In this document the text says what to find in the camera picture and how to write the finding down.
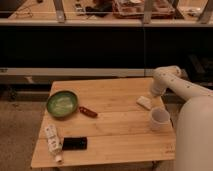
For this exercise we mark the white tube with label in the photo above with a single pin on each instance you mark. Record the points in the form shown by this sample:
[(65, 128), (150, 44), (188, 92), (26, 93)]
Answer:
[(54, 143)]

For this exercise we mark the white ceramic cup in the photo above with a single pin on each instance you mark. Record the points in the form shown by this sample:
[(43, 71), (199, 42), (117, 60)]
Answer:
[(159, 118)]

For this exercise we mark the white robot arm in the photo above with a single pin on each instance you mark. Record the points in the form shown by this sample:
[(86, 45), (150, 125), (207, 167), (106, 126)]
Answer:
[(194, 132)]

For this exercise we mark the wooden folding table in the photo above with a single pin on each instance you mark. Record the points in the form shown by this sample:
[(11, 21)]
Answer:
[(120, 133)]

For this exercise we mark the clutter tray on shelf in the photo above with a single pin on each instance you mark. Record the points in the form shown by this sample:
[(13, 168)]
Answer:
[(135, 8)]

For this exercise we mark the black rectangular eraser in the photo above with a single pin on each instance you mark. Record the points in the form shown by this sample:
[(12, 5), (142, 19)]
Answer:
[(74, 143)]

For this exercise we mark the metal shelf rack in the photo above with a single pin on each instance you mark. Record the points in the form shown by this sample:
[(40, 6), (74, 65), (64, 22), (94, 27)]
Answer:
[(46, 40)]

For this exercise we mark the white rectangular block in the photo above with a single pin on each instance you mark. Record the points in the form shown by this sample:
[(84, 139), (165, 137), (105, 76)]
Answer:
[(145, 102)]

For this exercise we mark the green ceramic bowl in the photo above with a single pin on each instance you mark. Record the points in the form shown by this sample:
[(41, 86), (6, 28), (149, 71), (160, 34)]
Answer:
[(62, 104)]

